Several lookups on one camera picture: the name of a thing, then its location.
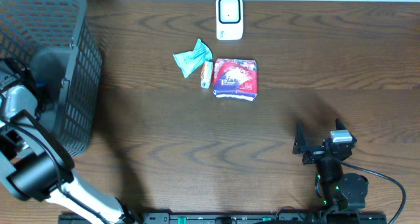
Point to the white barcode scanner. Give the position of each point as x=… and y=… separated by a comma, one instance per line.
x=229, y=19

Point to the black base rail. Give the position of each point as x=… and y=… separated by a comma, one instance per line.
x=287, y=217

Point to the teal wet wipes pack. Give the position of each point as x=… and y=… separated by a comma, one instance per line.
x=189, y=61

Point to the red purple pad package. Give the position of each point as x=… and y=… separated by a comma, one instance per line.
x=235, y=79

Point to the grey plastic mesh basket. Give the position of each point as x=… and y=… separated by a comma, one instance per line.
x=52, y=38

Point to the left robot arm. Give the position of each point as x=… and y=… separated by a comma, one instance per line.
x=34, y=165

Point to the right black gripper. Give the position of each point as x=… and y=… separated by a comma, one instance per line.
x=315, y=152

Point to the orange white snack bar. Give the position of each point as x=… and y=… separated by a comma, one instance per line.
x=206, y=74

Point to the blue cookie package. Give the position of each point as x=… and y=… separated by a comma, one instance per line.
x=40, y=84

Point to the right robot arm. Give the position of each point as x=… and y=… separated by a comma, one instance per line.
x=343, y=193

